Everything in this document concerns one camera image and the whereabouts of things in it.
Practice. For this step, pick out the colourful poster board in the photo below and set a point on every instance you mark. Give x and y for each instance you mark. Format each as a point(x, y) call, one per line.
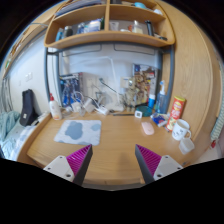
point(145, 81)

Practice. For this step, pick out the pink computer mouse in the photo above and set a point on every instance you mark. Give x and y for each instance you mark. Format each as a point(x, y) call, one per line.
point(147, 128)

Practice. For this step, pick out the teal and white bedding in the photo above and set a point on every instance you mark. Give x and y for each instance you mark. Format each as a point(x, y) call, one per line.
point(11, 133)

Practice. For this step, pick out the wooden shelf unit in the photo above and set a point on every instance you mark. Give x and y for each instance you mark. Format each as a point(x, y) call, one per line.
point(110, 36)

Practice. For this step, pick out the wooden robot figure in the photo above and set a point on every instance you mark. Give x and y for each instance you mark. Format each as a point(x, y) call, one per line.
point(130, 95)

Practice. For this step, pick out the blue spray bottle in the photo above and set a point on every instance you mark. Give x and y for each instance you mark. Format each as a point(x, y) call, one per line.
point(161, 100)

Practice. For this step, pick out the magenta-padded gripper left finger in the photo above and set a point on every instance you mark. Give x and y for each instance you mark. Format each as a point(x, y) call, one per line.
point(60, 165)

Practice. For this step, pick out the blue robot model kit box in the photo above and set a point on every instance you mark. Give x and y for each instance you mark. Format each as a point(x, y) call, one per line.
point(69, 88)

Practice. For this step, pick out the white wall box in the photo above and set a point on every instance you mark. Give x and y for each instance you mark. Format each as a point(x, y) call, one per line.
point(126, 82)

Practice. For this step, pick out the small white desk clock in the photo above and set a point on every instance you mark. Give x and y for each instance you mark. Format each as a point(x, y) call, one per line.
point(138, 114)

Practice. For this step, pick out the black bag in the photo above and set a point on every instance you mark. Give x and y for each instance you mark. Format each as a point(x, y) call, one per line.
point(27, 108)

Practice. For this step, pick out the teal round tin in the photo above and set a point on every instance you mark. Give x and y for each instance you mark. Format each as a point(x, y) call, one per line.
point(146, 110)

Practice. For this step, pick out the black ruler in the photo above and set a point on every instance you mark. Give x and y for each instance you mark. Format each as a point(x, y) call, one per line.
point(123, 114)

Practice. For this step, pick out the white charger block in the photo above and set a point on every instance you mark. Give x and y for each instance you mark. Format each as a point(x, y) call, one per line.
point(89, 105)

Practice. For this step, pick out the translucent plastic cup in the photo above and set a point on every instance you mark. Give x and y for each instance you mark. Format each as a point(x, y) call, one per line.
point(186, 146)

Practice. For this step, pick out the small blue white-capped bottle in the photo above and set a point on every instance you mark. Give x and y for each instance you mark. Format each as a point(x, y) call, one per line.
point(151, 101)

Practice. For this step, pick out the white red-capped pump bottle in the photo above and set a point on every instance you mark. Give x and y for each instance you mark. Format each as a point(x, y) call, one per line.
point(55, 110)

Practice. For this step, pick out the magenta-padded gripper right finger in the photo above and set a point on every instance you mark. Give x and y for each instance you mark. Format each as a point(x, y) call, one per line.
point(166, 165)

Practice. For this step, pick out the blue tissue pack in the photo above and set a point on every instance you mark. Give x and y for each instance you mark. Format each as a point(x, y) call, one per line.
point(158, 119)

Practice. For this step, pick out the red chip can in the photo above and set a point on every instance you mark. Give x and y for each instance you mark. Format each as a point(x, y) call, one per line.
point(176, 111)

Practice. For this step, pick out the grey cloud-print mouse pad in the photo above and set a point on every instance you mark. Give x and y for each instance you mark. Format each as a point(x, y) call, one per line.
point(77, 132)

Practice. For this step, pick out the white printed mug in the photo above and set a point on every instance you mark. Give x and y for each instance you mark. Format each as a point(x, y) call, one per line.
point(180, 130)

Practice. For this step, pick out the white power strip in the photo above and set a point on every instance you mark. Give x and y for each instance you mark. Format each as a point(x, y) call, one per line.
point(102, 110)

